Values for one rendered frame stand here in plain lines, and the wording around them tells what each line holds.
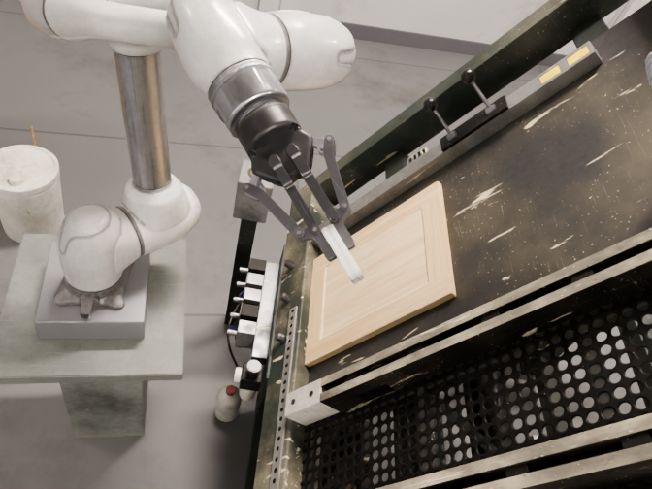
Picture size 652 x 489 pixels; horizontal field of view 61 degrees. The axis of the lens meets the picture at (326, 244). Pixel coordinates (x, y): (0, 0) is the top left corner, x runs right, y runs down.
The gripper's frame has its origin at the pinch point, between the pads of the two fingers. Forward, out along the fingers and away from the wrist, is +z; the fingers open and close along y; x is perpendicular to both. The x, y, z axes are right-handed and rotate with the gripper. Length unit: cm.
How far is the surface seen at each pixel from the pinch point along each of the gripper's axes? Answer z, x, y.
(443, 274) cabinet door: 0, -66, -19
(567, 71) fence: -25, -60, -68
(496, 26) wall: -189, -365, -217
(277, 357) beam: -7, -94, 29
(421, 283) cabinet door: -1, -71, -14
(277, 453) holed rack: 16, -77, 37
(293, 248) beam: -37, -112, 11
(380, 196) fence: -31, -93, -20
